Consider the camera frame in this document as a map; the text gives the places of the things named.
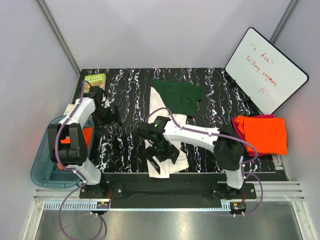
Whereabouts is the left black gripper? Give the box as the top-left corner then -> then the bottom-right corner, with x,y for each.
92,104 -> 123,135

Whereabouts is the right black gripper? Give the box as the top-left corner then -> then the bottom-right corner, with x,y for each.
142,140 -> 180,173

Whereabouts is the white and green t-shirt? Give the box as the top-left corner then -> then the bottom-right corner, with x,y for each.
147,80 -> 203,179

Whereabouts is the magenta t-shirt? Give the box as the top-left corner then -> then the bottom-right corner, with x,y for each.
231,113 -> 275,158

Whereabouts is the orange t-shirt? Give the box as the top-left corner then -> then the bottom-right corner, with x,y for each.
232,114 -> 287,156
53,123 -> 94,170

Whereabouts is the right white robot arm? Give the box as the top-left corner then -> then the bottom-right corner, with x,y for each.
137,116 -> 245,200

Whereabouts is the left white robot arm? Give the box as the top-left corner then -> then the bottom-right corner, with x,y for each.
47,86 -> 122,198

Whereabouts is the orange t-shirt in bin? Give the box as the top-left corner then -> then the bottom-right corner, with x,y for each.
53,123 -> 94,170

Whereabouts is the green treehouse paperback book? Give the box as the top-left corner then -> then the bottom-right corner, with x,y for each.
84,73 -> 106,93

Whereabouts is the white dry-erase board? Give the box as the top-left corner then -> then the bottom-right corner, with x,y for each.
225,27 -> 309,115

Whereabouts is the aluminium frame rail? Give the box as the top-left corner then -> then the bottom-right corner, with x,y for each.
33,181 -> 304,212

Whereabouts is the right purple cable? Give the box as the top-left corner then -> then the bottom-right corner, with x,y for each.
144,107 -> 263,217

